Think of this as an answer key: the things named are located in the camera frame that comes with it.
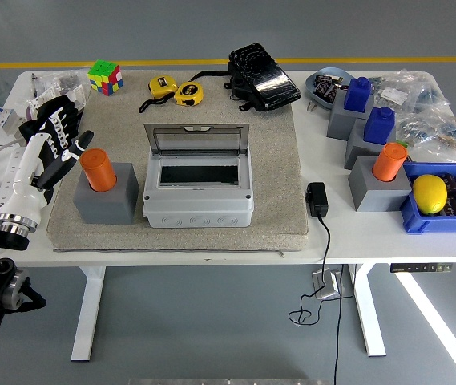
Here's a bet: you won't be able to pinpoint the smoky transparent hinged lid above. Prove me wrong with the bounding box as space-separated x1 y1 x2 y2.
143 122 250 156

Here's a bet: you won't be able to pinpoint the silver metal floor device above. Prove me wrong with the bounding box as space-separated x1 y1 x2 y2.
311 270 341 301

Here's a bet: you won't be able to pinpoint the black table power cable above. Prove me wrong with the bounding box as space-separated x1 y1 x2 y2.
333 263 357 385

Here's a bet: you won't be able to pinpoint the black pouch with strap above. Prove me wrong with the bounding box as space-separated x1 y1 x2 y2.
190 42 302 113

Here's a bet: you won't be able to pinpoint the yellow tape measure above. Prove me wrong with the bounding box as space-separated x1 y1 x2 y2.
138 75 180 113
173 81 204 107

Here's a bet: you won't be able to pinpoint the clear bag white label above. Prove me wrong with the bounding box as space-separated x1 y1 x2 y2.
373 70 429 113

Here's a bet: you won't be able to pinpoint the blue plastic bin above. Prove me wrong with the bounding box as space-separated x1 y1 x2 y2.
398 161 456 236

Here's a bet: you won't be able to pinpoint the grey cube holder round socket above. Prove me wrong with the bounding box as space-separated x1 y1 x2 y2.
347 155 413 213
72 162 139 225

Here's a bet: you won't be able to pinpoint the grey-brown mat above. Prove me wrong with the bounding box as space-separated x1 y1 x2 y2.
46 71 309 253

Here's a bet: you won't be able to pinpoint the blue plastic block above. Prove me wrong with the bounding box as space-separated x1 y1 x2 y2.
362 107 397 145
343 76 374 112

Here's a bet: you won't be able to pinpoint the blue-grey dish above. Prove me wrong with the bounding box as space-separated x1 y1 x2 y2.
305 67 357 110

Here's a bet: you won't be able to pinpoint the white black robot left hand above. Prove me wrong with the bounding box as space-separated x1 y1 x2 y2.
0 95 95 221

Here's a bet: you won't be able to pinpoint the grey plastic junction box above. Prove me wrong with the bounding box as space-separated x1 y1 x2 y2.
142 154 255 229

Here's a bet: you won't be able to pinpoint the yellow lemon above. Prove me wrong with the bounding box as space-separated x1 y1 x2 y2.
411 174 449 216

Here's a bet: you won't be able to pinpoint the clear bag blue components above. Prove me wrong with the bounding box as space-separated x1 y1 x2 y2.
414 82 453 120

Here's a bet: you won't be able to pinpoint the large Rubik's cube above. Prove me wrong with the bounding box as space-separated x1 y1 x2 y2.
87 59 124 97

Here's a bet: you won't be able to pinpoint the black power adapter plug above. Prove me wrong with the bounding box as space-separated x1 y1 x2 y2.
305 181 329 218

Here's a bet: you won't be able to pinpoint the large clear bag of components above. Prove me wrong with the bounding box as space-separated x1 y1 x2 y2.
395 110 456 164

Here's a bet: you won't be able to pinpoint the black adapter cord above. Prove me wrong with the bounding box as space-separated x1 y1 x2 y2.
288 214 333 326

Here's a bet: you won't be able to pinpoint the black table control panel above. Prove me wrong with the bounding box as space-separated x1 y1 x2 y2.
389 262 454 274

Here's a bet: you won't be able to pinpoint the small white plastic part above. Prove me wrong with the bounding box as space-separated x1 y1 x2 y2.
67 85 88 108

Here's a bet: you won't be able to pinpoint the orange cylindrical battery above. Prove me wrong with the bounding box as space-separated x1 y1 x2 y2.
372 142 408 182
79 148 118 193

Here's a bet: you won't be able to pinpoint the clear bags small parts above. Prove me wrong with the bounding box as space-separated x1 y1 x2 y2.
30 70 92 117

